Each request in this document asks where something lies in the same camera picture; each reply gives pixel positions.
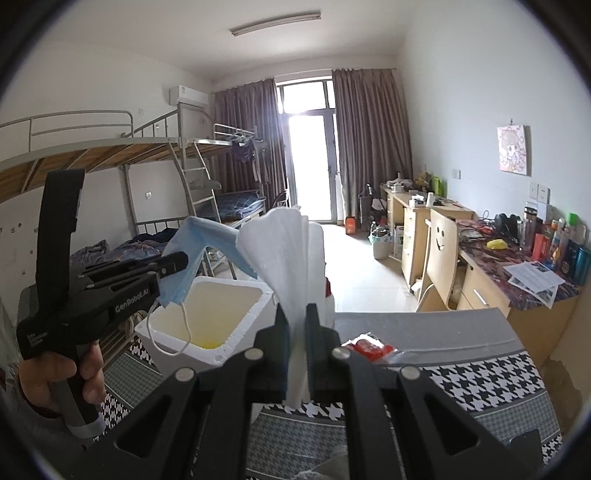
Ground houndstooth table mat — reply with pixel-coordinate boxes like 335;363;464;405
78;309;546;479

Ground white styrofoam box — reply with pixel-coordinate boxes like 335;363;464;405
135;276;276;377

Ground person left hand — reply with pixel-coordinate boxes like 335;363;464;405
18;343;106;412

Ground papers on desk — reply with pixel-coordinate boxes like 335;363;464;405
504;262;565;309

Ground white air conditioner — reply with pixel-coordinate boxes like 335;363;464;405
168;85;209;108

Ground wooden desk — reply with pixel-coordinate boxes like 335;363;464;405
381;184;581;367

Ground red snack packet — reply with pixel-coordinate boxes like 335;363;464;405
342;332;398;364

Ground white bucket on floor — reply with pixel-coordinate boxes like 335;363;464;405
369;226;392;261

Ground metal bunk bed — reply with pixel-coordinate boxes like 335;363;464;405
0;103;270;250

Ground blue surgical face mask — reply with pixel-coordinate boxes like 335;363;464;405
146;216;257;357

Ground blue plaid bedding bundle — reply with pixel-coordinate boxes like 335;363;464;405
69;228;177;275

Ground teal bottle on desk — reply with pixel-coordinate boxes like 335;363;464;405
573;246;591;286

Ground cartoon wall picture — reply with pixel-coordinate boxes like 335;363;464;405
497;124;528;176

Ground wooden smiley chair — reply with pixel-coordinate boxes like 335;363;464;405
417;209;459;312

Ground left brown curtain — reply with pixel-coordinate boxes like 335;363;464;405
214;78;287;209

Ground wall socket plate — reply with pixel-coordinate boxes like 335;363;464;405
528;182;550;204

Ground yellow foam net sleeve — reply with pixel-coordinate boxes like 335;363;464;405
192;339;223;350

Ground ceiling tube light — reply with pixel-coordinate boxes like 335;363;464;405
229;11;322;37

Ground right brown curtain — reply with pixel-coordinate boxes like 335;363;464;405
332;69;414;218

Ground brown curtain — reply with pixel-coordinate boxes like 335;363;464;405
332;69;414;218
214;78;287;209

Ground yellow object on desk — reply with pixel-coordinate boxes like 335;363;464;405
486;239;508;250

